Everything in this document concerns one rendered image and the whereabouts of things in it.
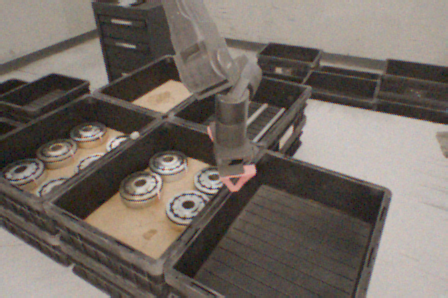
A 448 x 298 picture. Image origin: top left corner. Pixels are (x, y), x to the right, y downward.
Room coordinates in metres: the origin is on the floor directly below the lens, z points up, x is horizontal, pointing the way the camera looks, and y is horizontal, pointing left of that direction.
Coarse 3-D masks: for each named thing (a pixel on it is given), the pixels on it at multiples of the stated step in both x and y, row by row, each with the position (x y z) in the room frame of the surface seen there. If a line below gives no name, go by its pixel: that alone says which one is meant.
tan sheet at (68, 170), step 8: (112, 136) 0.88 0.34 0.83; (104, 144) 0.84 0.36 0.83; (80, 152) 0.80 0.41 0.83; (88, 152) 0.80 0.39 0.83; (96, 152) 0.80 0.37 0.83; (104, 152) 0.80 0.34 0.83; (64, 168) 0.72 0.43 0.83; (72, 168) 0.72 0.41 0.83; (48, 176) 0.69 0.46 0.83; (56, 176) 0.69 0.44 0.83; (32, 192) 0.63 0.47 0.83
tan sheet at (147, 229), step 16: (192, 160) 0.76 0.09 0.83; (192, 176) 0.69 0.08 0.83; (176, 192) 0.63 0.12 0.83; (112, 208) 0.57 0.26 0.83; (128, 208) 0.57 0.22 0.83; (144, 208) 0.57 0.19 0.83; (160, 208) 0.57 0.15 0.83; (96, 224) 0.52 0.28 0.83; (112, 224) 0.52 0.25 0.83; (128, 224) 0.52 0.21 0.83; (144, 224) 0.52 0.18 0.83; (160, 224) 0.52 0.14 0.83; (128, 240) 0.48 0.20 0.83; (144, 240) 0.48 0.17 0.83; (160, 240) 0.48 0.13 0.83
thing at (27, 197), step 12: (84, 96) 0.95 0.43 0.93; (96, 96) 0.95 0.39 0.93; (60, 108) 0.88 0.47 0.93; (132, 108) 0.88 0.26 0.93; (36, 120) 0.81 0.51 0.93; (156, 120) 0.81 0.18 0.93; (12, 132) 0.75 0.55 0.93; (120, 144) 0.69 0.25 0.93; (108, 156) 0.64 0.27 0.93; (84, 168) 0.60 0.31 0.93; (0, 180) 0.56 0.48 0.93; (72, 180) 0.56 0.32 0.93; (12, 192) 0.53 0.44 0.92; (24, 192) 0.52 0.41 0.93; (48, 192) 0.52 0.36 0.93; (36, 204) 0.49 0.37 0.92
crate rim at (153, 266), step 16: (192, 128) 0.77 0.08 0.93; (128, 144) 0.69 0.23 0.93; (112, 160) 0.63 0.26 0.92; (80, 176) 0.57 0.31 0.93; (64, 192) 0.52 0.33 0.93; (48, 208) 0.47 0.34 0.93; (208, 208) 0.47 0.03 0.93; (64, 224) 0.45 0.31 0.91; (80, 224) 0.43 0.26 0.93; (192, 224) 0.43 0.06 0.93; (96, 240) 0.41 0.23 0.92; (112, 240) 0.39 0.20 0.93; (176, 240) 0.39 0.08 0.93; (128, 256) 0.37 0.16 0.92; (144, 256) 0.36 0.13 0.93; (160, 256) 0.36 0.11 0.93; (160, 272) 0.34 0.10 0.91
